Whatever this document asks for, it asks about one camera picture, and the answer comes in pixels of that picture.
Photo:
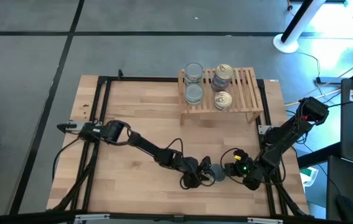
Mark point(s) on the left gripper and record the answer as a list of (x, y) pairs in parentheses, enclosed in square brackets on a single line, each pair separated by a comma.
[(190, 171)]

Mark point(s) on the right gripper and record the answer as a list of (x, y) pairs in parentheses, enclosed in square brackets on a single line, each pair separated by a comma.
[(249, 174)]

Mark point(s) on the blue pink label can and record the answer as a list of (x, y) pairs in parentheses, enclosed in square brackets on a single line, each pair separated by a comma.
[(221, 84), (224, 71), (223, 100), (218, 89)]

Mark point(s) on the wooden slatted shelf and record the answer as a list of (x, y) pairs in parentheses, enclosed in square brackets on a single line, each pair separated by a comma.
[(244, 93)]

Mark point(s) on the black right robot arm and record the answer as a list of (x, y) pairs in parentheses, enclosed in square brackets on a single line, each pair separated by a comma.
[(285, 133)]

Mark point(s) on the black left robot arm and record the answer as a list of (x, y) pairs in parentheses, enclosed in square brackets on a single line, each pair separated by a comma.
[(148, 146)]

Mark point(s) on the green white box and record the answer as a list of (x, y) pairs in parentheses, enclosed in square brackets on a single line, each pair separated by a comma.
[(307, 174)]

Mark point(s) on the black desk crossbar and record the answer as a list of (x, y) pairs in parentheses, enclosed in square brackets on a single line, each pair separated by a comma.
[(319, 155)]

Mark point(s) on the black computer desk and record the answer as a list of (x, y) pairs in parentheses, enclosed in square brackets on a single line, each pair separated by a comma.
[(347, 183)]

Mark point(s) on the black computer mouse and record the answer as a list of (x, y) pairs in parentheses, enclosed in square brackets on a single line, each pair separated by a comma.
[(344, 206)]

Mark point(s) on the black power adapter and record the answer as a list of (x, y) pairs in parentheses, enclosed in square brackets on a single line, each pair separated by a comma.
[(319, 80)]

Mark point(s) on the white floor stand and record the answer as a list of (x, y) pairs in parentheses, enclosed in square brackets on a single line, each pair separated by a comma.
[(285, 43)]

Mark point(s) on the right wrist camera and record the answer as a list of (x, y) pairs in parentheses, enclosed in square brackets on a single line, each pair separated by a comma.
[(242, 153)]

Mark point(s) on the silver corner bracket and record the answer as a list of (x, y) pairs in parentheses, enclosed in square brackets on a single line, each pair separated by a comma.
[(262, 129)]

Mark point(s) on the silver frame plate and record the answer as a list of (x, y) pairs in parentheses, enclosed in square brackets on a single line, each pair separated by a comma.
[(265, 220), (90, 216)]

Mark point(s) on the black metal table frame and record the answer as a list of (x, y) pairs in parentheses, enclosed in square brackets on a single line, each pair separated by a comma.
[(145, 79)]

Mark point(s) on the black clamp bracket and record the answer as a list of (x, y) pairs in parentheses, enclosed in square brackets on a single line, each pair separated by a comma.
[(67, 127)]

